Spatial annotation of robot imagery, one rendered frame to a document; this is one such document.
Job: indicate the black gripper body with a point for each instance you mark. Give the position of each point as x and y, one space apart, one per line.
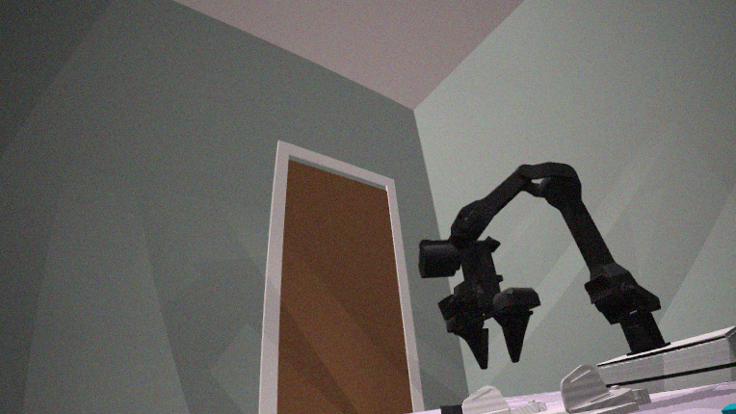
511 299

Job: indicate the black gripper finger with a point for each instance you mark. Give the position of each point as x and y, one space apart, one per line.
477 340
514 325

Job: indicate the dark grey flat bar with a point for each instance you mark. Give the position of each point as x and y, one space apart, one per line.
451 409

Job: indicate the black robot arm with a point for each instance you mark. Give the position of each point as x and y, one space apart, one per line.
612 288

